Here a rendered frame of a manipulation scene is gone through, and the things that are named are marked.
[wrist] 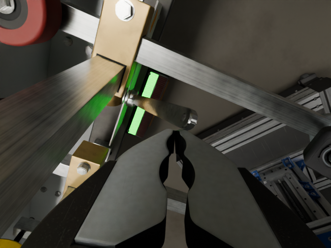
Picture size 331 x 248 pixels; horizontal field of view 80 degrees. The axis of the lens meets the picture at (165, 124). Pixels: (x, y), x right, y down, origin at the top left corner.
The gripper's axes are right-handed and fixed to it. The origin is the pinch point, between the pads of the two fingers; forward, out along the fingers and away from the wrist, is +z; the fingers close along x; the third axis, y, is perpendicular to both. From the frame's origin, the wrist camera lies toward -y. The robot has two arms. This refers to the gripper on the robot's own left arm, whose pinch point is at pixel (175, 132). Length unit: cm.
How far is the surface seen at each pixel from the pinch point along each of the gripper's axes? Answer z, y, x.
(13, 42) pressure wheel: 10.1, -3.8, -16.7
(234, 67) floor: 101, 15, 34
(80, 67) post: 7.6, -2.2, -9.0
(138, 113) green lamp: 30.6, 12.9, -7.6
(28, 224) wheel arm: 19, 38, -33
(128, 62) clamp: 13.7, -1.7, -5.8
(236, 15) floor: 101, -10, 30
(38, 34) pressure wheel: 10.1, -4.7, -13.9
